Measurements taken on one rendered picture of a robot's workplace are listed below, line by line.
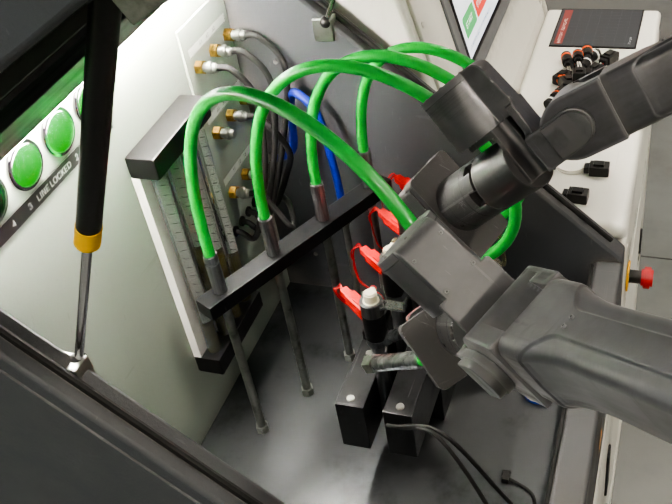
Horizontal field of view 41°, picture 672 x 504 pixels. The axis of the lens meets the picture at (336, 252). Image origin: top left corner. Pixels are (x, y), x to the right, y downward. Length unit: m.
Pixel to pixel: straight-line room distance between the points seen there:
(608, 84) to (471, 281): 0.23
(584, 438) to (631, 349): 0.65
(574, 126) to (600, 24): 1.12
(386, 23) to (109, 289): 0.51
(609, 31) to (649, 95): 1.08
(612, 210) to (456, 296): 0.77
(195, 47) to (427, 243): 0.63
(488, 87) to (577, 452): 0.48
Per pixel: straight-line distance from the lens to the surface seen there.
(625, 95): 0.78
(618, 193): 1.42
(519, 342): 0.54
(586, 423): 1.13
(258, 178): 1.09
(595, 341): 0.49
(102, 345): 1.07
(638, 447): 2.33
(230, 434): 1.33
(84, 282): 0.69
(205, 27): 1.22
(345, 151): 0.78
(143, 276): 1.12
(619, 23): 1.89
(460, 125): 0.81
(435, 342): 0.75
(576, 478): 1.08
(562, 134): 0.78
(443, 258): 0.63
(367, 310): 1.04
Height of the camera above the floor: 1.82
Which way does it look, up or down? 39 degrees down
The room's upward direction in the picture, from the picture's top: 11 degrees counter-clockwise
